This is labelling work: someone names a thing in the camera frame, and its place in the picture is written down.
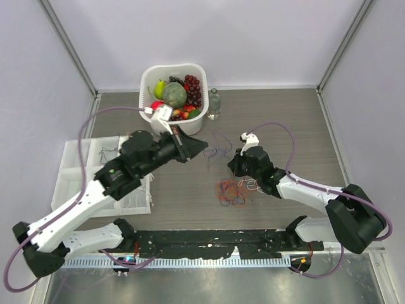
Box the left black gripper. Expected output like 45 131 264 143
137 124 208 177

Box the purple wire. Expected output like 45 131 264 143
202 129 234 174

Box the coloured wire bundle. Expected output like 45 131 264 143
215 177 264 208

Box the white wire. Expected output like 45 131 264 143
121 183 153 210

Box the black wire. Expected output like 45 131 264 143
99 134 125 164

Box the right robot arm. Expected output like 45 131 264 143
227 146 387 254

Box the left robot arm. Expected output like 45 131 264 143
13 125 208 278

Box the dark cherries front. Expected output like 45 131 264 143
170 115 183 122

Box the peach fruit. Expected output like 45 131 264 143
172 105 197 120

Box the red apple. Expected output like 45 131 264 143
151 101 164 110

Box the green lime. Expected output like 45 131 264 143
187 109 201 120

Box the green melon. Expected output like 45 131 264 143
163 82 187 109

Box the red grape bunch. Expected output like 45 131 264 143
184 75 203 108

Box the green pear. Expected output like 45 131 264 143
153 80 166 100

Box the clear plastic bottle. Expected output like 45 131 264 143
207 88 221 120

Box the dark grape bunch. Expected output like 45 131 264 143
169 76 185 86

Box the white fruit basket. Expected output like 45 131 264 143
139 63 209 135

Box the white compartment tray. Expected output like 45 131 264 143
51 136 153 218

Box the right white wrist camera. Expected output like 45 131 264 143
240 132 259 155

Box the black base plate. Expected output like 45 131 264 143
97 228 325 260

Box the slotted cable duct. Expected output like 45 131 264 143
62 255 291 269

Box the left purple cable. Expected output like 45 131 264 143
3 106 159 291

